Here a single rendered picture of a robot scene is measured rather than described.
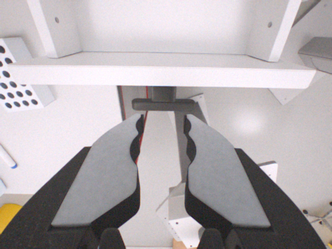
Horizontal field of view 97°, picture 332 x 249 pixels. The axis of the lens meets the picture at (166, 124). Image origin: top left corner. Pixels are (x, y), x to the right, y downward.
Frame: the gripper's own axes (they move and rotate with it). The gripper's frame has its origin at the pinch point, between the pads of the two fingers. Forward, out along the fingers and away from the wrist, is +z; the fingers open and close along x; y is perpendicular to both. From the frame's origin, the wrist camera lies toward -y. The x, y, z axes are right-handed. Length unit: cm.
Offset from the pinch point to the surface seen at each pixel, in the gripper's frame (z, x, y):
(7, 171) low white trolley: 20, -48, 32
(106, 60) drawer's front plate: 6.8, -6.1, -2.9
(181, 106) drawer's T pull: 5.4, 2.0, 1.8
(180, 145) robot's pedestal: 50, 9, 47
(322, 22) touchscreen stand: 93, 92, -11
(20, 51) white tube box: 18.7, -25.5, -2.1
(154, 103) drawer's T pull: 5.5, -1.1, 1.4
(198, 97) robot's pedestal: 95, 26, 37
